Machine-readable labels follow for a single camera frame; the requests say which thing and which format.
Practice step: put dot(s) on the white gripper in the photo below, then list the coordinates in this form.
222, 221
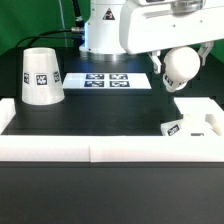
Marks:
153, 25

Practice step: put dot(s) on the white lamp bulb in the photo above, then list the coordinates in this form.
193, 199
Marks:
181, 65

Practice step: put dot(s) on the white lamp base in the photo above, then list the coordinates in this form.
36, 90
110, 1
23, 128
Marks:
201, 116

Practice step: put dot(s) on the white lamp shade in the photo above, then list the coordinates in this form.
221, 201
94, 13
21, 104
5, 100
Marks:
41, 80

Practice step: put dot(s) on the white foam fence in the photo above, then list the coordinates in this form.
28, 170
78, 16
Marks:
104, 149

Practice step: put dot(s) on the white marker plate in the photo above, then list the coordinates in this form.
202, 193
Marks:
106, 81

